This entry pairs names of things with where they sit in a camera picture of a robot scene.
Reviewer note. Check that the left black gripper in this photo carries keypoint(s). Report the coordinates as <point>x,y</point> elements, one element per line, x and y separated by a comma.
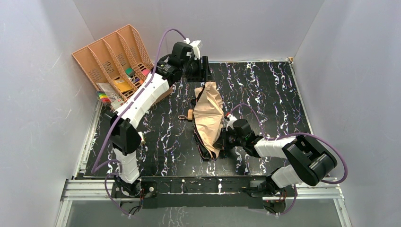
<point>204,68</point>

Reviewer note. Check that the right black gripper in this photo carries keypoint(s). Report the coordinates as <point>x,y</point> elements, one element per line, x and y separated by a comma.
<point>222,141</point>

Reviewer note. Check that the beige folding umbrella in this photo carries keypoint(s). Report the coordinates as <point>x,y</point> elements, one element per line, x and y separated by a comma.
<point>207,117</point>

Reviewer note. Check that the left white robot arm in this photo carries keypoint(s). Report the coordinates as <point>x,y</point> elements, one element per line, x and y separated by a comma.
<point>123,133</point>

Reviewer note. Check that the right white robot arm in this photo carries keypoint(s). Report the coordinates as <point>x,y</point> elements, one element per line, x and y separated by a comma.
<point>309,161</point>

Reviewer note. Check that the pink eraser block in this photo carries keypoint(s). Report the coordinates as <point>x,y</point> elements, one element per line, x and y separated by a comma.
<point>145,72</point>

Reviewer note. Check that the green eraser block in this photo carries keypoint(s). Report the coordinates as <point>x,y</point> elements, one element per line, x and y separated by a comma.
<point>130,72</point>

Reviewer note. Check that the orange plastic file organizer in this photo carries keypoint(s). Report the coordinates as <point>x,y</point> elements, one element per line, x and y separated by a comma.
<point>107,59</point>

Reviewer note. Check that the yellow notepad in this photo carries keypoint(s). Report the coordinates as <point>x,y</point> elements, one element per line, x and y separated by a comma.
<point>122,85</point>

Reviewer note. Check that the white paper card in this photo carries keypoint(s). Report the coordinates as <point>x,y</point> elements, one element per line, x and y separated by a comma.
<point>107,89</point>

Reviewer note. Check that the colourful marker set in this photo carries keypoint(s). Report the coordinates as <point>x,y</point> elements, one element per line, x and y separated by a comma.
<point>103,97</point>

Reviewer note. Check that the small white green box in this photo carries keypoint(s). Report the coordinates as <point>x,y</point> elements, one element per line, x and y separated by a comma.
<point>142,142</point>

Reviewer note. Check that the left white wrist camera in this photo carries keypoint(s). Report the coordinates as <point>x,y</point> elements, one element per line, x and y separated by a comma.
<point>196,46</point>

